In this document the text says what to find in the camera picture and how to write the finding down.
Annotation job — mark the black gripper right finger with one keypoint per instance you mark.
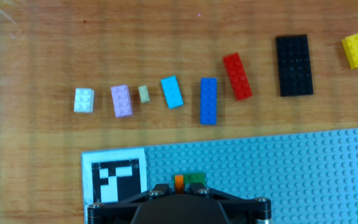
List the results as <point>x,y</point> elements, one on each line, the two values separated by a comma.
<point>244,208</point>

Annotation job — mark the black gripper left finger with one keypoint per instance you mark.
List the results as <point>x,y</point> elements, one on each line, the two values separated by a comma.
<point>120,208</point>

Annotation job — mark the orange Lego plate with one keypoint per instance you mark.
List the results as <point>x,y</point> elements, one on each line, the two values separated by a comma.
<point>179,183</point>

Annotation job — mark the small tan Lego brick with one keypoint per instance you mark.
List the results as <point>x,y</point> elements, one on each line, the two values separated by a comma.
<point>144,94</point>

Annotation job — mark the grey Lego baseplate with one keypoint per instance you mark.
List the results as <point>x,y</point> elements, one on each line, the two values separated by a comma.
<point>275,174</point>

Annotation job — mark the green square Lego plate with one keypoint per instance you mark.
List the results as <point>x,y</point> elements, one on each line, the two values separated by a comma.
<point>196,178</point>

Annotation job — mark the pink Lego brick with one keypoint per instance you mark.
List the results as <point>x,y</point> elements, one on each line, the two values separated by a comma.
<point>122,101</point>

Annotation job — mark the blue Lego brick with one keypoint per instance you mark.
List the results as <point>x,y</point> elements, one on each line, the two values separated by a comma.
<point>209,101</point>

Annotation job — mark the white Lego brick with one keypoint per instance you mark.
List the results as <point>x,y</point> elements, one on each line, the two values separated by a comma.
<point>84,100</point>

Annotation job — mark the cyan Lego plate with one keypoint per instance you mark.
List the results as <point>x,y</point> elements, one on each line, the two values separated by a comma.
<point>172,92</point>

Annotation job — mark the red Lego brick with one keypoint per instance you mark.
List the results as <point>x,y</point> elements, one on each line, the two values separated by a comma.
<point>237,76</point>

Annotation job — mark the black Lego plate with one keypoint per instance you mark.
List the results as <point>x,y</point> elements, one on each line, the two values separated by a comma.
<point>294,65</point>

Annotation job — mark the yellow Lego brick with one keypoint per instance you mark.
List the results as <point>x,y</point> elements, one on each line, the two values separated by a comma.
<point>356,50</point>

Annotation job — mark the black white fiducial marker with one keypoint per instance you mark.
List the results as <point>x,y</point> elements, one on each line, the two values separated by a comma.
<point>115,180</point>

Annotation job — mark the wood pattern table mat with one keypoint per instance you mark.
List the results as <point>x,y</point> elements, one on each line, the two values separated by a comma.
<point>166,31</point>

